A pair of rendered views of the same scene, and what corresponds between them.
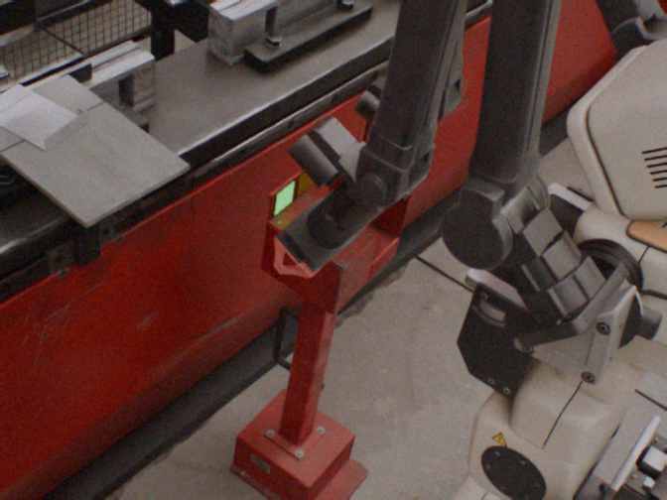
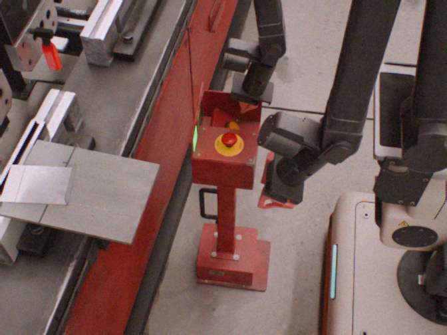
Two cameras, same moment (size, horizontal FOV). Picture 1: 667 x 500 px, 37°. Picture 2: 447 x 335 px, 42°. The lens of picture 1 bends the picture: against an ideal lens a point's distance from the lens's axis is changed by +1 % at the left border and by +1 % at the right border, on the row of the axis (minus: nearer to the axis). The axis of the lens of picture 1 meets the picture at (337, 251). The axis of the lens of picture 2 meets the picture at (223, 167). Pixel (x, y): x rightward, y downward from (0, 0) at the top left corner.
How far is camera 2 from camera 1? 0.50 m
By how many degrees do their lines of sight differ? 16
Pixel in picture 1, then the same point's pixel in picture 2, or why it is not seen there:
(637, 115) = not seen: outside the picture
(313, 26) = (142, 13)
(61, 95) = (44, 157)
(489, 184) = (434, 123)
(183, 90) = (93, 100)
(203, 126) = (124, 119)
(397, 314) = not seen: hidden behind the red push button
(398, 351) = not seen: hidden behind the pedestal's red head
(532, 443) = (426, 219)
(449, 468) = (308, 216)
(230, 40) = (104, 52)
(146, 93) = (78, 117)
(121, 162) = (118, 186)
